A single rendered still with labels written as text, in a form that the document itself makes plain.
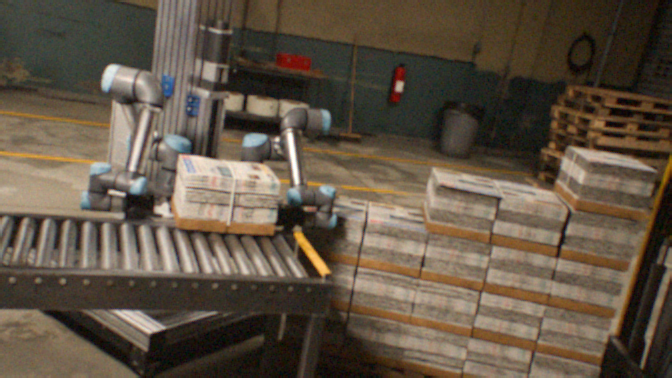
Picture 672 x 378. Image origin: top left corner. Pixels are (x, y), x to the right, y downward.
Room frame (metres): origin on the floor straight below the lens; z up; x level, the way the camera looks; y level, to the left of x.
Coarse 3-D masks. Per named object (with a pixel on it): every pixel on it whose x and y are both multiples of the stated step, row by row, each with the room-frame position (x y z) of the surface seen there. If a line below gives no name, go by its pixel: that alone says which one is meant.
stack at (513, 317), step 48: (336, 240) 3.11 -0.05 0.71; (384, 240) 3.11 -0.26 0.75; (432, 240) 3.10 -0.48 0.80; (336, 288) 3.11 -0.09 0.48; (384, 288) 3.10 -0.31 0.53; (432, 288) 3.09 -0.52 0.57; (528, 288) 3.08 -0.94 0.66; (288, 336) 3.11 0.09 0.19; (336, 336) 3.11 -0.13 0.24; (384, 336) 3.10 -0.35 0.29; (432, 336) 3.09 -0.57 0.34; (528, 336) 3.08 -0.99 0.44
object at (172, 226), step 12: (0, 216) 2.42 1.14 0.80; (12, 216) 2.43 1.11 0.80; (24, 216) 2.45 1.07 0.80; (36, 216) 2.47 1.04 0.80; (48, 216) 2.49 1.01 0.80; (60, 216) 2.51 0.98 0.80; (72, 216) 2.53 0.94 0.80; (36, 228) 2.46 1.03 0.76; (60, 228) 2.49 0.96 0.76; (156, 228) 2.60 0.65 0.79; (168, 228) 2.62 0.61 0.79; (12, 240) 2.43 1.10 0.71; (36, 240) 2.46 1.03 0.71; (120, 240) 2.56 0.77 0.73; (156, 240) 2.60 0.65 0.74; (288, 240) 2.79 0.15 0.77; (120, 252) 2.56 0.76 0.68; (228, 252) 2.70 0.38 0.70
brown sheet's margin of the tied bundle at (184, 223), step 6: (174, 204) 2.74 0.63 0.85; (174, 210) 2.71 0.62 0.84; (174, 216) 2.69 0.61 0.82; (180, 222) 2.58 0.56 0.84; (186, 222) 2.59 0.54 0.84; (192, 222) 2.59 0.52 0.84; (198, 222) 2.60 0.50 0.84; (204, 222) 2.61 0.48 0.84; (210, 222) 2.62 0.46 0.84; (216, 222) 2.63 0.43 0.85; (180, 228) 2.58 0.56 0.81; (186, 228) 2.59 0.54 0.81; (192, 228) 2.60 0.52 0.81; (198, 228) 2.60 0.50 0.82; (204, 228) 2.61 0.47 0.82; (210, 228) 2.62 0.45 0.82; (216, 228) 2.63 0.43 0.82
